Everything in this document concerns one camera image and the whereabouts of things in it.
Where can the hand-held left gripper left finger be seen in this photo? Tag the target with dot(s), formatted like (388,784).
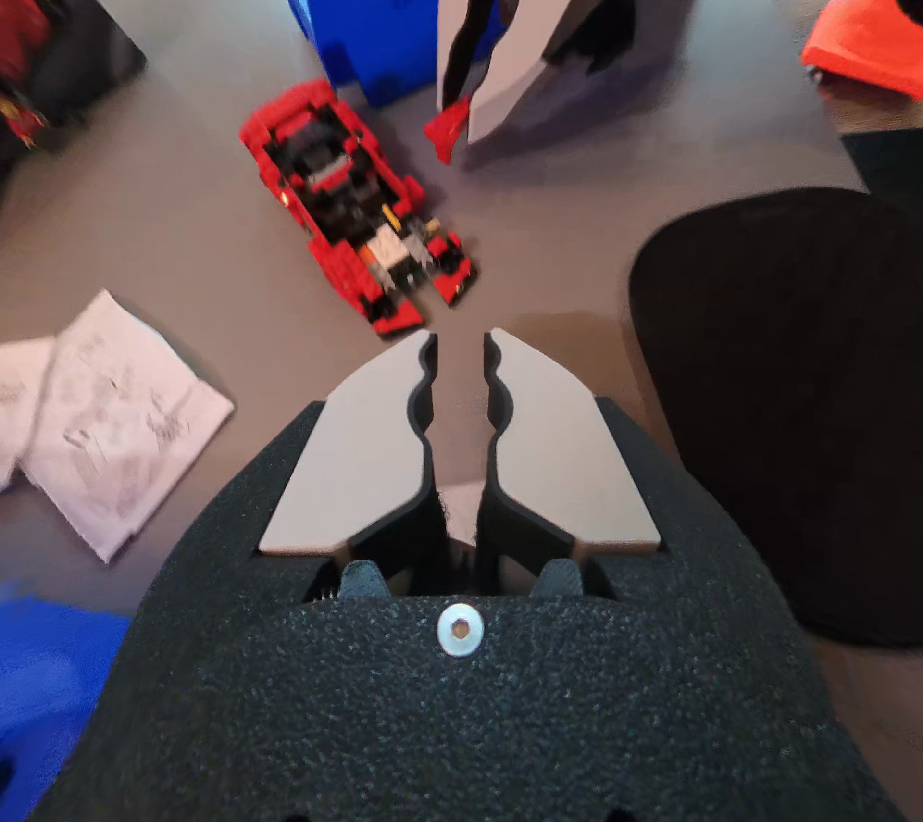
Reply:
(346,461)

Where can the orange plastic wedge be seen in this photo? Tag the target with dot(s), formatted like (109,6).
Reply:
(865,43)

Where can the red toy brick car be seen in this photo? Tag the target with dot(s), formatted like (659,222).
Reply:
(332,180)

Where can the toy minifigure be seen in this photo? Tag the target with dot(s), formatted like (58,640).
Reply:
(18,119)

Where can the toy car cardboard box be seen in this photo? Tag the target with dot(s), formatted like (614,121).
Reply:
(86,43)

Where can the red wedge toy brick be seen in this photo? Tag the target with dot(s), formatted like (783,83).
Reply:
(447,130)

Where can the small white paper bag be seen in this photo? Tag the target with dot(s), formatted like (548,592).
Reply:
(21,396)

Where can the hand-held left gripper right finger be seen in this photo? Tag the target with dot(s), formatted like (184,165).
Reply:
(570,461)

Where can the large white paper bag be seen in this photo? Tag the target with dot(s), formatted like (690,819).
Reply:
(122,418)

